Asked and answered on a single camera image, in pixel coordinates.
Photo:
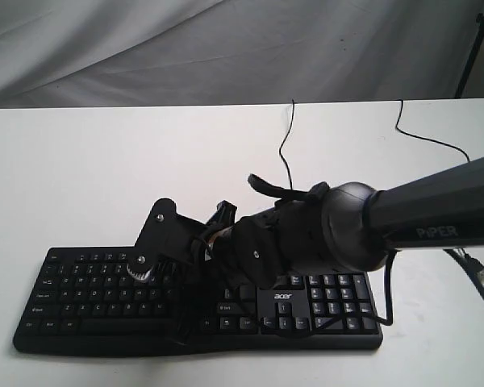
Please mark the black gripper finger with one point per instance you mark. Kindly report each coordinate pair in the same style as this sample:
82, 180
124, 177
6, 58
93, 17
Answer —
185, 299

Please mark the grey backdrop cloth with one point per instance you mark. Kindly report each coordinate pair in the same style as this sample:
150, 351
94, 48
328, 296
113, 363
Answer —
187, 53

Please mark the black tripod stand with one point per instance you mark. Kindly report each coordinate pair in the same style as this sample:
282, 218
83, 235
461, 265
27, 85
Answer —
473, 53

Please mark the black acer keyboard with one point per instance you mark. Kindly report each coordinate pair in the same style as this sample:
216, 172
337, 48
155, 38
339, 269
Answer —
84, 303

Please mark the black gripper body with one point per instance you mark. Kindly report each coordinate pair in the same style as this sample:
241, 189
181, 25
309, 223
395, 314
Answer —
168, 238

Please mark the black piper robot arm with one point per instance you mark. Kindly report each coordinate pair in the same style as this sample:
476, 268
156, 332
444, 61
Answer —
350, 227

